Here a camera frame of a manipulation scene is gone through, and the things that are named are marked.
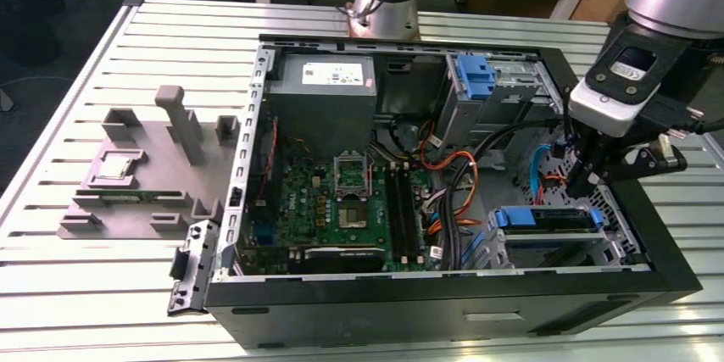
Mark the CPU socket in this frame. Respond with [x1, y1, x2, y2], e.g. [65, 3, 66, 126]
[337, 201, 373, 231]

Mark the metal disk bay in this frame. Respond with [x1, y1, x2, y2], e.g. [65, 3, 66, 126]
[461, 203, 630, 272]

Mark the hard disk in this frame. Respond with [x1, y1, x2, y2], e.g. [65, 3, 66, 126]
[461, 204, 606, 272]

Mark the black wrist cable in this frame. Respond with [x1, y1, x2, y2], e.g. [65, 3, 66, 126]
[667, 107, 724, 136]

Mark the grey parts rack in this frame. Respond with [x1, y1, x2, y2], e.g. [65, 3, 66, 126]
[57, 84, 243, 241]

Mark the metal drive cage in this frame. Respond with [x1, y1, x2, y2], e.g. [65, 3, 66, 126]
[438, 52, 567, 155]

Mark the black PC case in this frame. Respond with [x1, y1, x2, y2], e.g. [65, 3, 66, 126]
[167, 32, 705, 348]

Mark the black graphics card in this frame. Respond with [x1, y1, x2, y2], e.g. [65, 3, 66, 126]
[303, 245, 386, 274]

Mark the blue data wire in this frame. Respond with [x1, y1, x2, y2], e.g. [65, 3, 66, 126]
[530, 144, 555, 206]

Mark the red yellow power wire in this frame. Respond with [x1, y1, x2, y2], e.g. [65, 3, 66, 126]
[539, 172, 571, 207]

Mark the black office chair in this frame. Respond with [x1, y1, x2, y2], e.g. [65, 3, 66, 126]
[0, 0, 67, 69]

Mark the black RAM slot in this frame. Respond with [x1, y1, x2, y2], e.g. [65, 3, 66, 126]
[401, 161, 427, 265]
[386, 161, 410, 265]

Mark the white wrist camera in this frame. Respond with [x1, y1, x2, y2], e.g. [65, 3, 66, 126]
[569, 25, 690, 138]

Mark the orange wire bundle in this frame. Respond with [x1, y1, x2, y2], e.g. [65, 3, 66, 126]
[422, 151, 483, 237]

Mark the thin metal locking lever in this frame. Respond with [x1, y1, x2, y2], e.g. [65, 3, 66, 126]
[367, 153, 378, 204]

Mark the blue plastic drive latch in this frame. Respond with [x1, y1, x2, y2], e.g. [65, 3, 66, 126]
[457, 53, 498, 101]

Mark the green RAM stick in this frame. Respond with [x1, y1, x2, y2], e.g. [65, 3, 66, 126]
[94, 191, 165, 205]

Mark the metal socket cover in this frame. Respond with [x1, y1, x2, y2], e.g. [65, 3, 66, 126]
[333, 150, 374, 201]

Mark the grey power supply unit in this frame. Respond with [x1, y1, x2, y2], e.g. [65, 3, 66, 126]
[265, 53, 379, 159]

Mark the silver CPU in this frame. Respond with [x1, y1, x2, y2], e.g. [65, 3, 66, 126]
[94, 153, 139, 181]

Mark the green motherboard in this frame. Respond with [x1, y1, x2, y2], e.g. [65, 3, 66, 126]
[243, 149, 449, 274]

